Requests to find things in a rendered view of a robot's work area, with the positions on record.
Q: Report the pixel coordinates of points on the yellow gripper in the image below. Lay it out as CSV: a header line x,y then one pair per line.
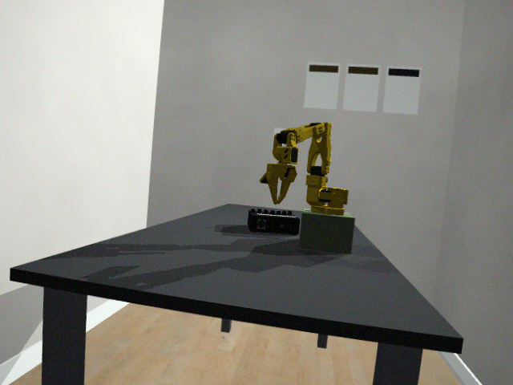
x,y
287,174

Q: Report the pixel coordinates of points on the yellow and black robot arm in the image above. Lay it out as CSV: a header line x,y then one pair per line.
x,y
317,180

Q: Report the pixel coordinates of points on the black lighting desk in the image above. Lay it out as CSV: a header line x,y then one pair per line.
x,y
271,222

